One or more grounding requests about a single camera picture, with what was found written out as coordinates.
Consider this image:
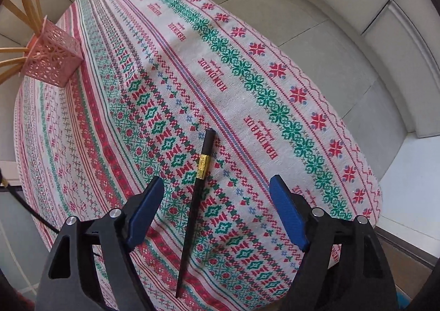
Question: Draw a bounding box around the pink perforated utensil holder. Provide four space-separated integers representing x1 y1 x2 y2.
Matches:
21 17 84 89

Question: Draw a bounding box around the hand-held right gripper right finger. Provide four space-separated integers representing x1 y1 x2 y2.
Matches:
269 175 399 311

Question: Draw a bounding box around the patterned red green tablecloth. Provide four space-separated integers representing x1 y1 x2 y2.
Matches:
13 0 384 311

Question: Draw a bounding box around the blue object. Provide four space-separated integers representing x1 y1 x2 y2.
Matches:
390 294 413 311

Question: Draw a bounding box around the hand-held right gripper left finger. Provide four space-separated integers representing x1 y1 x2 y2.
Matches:
34 176 165 311

